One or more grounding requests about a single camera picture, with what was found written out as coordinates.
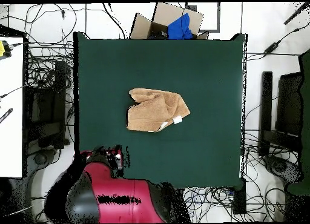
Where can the tan terry towel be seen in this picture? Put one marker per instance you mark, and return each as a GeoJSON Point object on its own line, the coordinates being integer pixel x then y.
{"type": "Point", "coordinates": [155, 110]}

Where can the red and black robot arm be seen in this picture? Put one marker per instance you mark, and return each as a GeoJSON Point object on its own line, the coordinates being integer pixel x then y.
{"type": "Point", "coordinates": [121, 197]}

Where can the dark green table cloth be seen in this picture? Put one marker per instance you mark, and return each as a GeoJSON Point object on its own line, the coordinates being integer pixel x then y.
{"type": "Point", "coordinates": [193, 69]}

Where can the blue cloth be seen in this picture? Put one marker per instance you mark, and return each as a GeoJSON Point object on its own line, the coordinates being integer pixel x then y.
{"type": "Point", "coordinates": [180, 27]}

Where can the brown cardboard box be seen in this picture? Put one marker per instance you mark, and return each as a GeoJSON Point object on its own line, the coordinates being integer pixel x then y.
{"type": "Point", "coordinates": [164, 15]}

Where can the black computer tower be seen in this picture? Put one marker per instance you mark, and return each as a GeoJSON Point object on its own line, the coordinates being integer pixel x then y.
{"type": "Point", "coordinates": [46, 105]}

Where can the black power strip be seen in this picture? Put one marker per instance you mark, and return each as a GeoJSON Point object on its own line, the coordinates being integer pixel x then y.
{"type": "Point", "coordinates": [239, 199]}

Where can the black round base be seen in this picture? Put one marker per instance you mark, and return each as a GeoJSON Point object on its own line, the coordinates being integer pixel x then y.
{"type": "Point", "coordinates": [281, 167]}

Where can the black power adapter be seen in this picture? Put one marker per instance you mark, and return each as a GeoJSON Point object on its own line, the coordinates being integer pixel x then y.
{"type": "Point", "coordinates": [271, 47]}

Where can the white desk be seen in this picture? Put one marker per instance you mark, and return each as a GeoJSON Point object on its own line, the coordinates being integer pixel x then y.
{"type": "Point", "coordinates": [11, 112]}

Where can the yellow and black tool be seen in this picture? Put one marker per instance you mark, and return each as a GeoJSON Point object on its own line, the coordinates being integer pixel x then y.
{"type": "Point", "coordinates": [2, 48]}

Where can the black upright post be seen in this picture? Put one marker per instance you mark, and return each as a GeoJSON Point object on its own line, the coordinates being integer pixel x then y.
{"type": "Point", "coordinates": [266, 107]}

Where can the black square frame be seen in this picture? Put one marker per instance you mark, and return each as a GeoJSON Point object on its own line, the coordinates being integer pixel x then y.
{"type": "Point", "coordinates": [218, 18]}

